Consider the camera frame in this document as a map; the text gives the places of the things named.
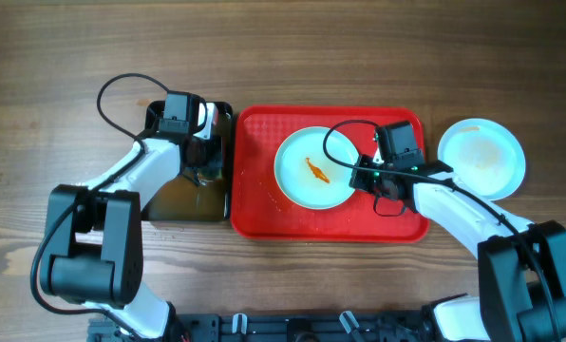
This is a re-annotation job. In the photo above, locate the black water tray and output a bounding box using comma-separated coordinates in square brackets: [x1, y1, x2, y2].
[142, 102, 235, 222]

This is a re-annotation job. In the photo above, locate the red plastic tray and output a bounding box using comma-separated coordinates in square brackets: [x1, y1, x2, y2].
[231, 105, 429, 243]

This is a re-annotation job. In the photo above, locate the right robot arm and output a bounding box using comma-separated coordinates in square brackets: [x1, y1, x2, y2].
[351, 119, 566, 341]

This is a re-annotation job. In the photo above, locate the left black cable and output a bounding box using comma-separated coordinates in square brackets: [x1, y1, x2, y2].
[28, 72, 170, 316]

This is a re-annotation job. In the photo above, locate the black cable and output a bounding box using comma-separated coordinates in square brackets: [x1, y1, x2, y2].
[28, 72, 170, 316]
[322, 119, 564, 342]

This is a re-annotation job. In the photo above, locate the white plate front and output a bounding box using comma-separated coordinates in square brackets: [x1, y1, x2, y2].
[437, 118, 526, 200]

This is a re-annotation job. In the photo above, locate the right black cable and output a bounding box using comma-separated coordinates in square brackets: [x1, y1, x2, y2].
[322, 119, 564, 342]

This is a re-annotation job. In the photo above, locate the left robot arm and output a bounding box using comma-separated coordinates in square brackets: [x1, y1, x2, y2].
[30, 91, 233, 341]

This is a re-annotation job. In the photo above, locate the white plate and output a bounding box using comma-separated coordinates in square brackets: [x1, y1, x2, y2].
[274, 126, 359, 210]
[437, 118, 526, 200]

